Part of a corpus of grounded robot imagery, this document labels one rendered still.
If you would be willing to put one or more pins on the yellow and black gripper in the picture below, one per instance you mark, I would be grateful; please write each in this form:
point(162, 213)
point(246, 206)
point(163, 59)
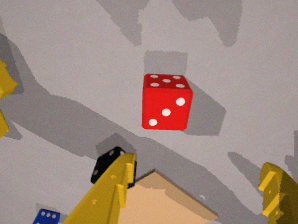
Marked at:
point(102, 203)

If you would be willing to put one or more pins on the tan flat mat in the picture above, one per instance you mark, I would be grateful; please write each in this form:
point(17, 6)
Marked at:
point(156, 200)

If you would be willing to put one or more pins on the red die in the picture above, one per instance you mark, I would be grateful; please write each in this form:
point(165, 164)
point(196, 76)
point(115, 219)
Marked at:
point(166, 102)

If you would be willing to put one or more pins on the black die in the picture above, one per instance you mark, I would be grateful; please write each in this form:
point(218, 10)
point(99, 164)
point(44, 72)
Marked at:
point(105, 160)

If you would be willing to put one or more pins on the blue die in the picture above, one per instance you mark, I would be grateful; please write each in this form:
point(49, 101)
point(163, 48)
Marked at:
point(47, 217)

